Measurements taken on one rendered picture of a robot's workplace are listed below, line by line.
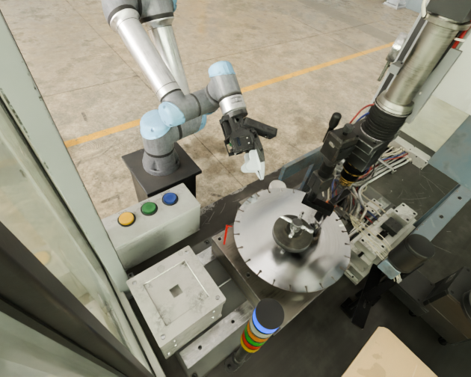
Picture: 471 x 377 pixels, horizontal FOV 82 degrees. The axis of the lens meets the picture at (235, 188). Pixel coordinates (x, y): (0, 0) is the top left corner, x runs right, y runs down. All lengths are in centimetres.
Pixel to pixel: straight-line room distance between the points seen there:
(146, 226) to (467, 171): 77
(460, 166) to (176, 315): 69
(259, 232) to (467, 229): 95
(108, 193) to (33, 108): 175
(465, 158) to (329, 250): 36
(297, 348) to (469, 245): 83
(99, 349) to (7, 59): 30
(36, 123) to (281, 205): 63
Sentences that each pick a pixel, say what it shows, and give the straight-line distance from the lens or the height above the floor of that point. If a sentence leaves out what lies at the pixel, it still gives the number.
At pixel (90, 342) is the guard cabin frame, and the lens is 19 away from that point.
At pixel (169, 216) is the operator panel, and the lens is 84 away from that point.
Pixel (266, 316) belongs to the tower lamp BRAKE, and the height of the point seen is 116.
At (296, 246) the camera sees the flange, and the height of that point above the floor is 96.
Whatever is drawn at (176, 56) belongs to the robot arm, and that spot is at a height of 114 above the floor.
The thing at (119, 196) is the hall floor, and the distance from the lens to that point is 210.
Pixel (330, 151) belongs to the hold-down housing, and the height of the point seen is 121.
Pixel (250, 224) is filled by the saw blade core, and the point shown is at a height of 95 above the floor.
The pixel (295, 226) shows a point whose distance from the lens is 74.
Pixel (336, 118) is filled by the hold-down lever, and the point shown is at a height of 127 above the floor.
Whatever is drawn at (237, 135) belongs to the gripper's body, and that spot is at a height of 110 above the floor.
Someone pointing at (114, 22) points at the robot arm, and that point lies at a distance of 100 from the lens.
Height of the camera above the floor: 159
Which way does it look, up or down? 49 degrees down
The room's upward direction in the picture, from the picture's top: 10 degrees clockwise
